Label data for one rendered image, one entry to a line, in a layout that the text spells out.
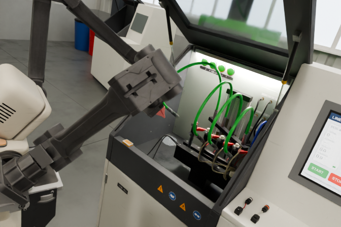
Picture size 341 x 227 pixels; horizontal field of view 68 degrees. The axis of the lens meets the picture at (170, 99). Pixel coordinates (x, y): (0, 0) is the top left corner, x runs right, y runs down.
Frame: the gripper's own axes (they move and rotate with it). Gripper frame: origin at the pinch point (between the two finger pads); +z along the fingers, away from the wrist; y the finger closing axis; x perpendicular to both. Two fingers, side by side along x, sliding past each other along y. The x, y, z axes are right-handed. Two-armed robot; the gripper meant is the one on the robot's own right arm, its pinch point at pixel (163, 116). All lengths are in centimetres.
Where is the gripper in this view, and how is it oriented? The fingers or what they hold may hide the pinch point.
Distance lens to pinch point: 105.8
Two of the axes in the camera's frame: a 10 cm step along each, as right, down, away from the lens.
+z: 4.2, 6.3, 6.5
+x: -5.5, -3.9, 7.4
